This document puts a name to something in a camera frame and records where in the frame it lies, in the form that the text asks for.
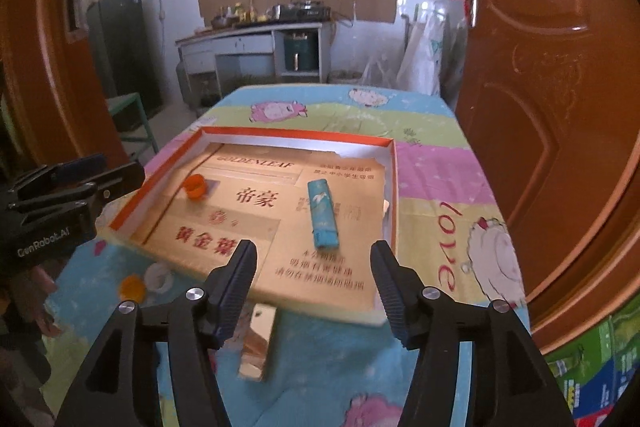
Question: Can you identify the clear plastic bag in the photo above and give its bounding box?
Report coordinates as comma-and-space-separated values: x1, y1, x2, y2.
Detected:
360, 54, 396, 88

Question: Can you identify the plain brown door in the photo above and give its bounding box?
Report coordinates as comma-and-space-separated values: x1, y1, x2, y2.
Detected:
0, 0, 128, 188

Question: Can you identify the person's left hand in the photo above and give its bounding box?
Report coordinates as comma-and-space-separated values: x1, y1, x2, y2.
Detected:
15, 264, 63, 340

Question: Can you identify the grey kitchen desk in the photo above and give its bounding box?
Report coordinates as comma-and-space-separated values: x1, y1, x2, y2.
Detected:
175, 22, 333, 108

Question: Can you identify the green printed carton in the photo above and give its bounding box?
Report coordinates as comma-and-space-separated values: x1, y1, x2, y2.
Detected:
545, 307, 633, 427

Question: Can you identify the orange bottle cap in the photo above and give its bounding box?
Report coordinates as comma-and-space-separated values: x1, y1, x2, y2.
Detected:
182, 174, 207, 200

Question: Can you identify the white bottle cap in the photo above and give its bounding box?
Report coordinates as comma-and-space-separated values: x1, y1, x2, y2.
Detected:
144, 263, 175, 294

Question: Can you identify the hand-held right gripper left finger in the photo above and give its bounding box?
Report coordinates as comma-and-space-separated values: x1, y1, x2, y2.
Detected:
70, 239, 259, 427

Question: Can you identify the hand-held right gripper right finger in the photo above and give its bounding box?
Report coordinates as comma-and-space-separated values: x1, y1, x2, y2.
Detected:
369, 239, 576, 427

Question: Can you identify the white plastic bag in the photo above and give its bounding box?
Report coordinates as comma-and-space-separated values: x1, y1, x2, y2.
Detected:
397, 2, 446, 96

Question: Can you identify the dark green cabinet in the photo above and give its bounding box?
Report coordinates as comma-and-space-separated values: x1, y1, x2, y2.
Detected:
86, 0, 163, 118

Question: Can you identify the teal long box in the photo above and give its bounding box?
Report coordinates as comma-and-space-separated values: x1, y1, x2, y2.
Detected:
306, 179, 341, 250

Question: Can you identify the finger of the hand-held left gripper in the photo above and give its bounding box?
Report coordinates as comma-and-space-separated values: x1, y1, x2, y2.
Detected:
10, 161, 147, 220
7, 153, 110, 202

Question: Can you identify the green stool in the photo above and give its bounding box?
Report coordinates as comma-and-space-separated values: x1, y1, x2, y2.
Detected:
104, 93, 160, 158

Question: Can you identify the yellow-orange bottle cap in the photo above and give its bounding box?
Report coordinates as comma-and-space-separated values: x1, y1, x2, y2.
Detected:
119, 274, 148, 304

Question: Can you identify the orange-rimmed cardboard tray box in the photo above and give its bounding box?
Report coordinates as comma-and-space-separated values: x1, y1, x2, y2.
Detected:
96, 126, 398, 328

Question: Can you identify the black gas stove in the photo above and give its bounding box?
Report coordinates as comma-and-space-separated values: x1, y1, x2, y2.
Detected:
279, 0, 332, 22

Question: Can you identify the door lock plate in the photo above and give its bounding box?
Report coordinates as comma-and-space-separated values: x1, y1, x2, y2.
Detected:
62, 0, 86, 40

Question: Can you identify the small gold box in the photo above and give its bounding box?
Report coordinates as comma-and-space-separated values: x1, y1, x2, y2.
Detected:
235, 302, 280, 383

